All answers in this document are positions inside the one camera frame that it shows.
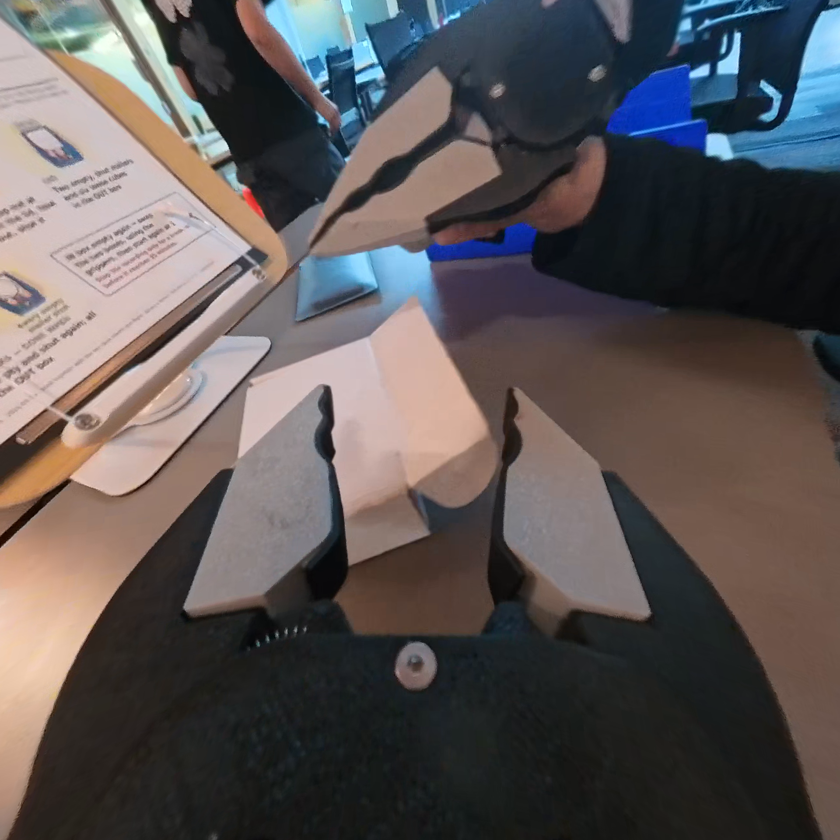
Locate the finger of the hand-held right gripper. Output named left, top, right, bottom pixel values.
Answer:
left=308, top=138, right=504, bottom=259
left=314, top=64, right=456, bottom=236

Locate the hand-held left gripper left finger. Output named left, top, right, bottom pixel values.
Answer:
left=182, top=384, right=349, bottom=619

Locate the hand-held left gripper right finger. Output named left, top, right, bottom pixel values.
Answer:
left=487, top=386, right=653, bottom=639

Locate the white cardboard mailer box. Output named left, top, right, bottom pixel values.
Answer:
left=238, top=297, right=497, bottom=567

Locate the person's right forearm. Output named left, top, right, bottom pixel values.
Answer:
left=530, top=133, right=840, bottom=333

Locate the person's right hand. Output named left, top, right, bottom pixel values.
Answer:
left=400, top=134, right=610, bottom=255

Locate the black office chair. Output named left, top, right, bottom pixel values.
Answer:
left=363, top=10, right=424, bottom=73
left=325, top=46, right=370, bottom=142
left=686, top=0, right=833, bottom=133

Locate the blue plastic bin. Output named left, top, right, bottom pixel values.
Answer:
left=430, top=64, right=710, bottom=262

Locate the silver metal tray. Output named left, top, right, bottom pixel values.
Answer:
left=295, top=252, right=380, bottom=322

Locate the instruction sheet on wooden stand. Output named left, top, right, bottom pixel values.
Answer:
left=0, top=13, right=291, bottom=509

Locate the printed instruction sheet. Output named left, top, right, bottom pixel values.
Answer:
left=0, top=20, right=263, bottom=447

